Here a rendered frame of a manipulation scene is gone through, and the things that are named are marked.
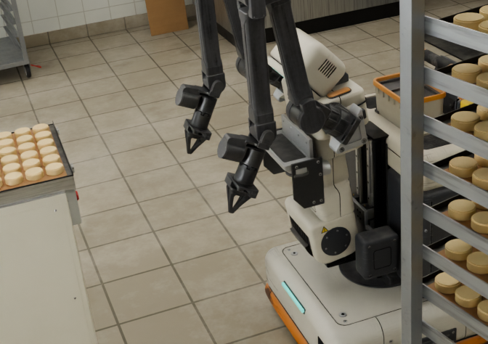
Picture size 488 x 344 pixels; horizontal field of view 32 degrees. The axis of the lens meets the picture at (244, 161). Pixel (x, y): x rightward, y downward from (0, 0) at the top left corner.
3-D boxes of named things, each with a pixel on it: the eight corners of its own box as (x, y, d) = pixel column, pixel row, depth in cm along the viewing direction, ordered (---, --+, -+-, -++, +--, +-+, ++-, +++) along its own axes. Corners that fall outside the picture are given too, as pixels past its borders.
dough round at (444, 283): (449, 276, 168) (450, 268, 167) (465, 289, 164) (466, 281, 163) (429, 284, 167) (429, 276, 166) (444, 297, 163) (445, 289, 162)
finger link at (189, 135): (181, 154, 270) (190, 128, 268) (175, 146, 277) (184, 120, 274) (200, 158, 273) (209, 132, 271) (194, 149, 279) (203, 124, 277)
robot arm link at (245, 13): (267, -11, 208) (252, -20, 217) (246, -7, 206) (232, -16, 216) (280, 145, 227) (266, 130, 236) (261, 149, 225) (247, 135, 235)
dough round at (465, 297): (452, 294, 163) (452, 285, 162) (477, 292, 163) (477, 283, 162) (458, 309, 159) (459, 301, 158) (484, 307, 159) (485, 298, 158)
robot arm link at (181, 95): (225, 83, 263) (216, 74, 270) (192, 74, 258) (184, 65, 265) (213, 117, 266) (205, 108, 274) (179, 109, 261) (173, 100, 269)
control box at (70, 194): (70, 226, 251) (62, 185, 244) (59, 191, 271) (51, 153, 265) (83, 223, 252) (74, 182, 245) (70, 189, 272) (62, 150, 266)
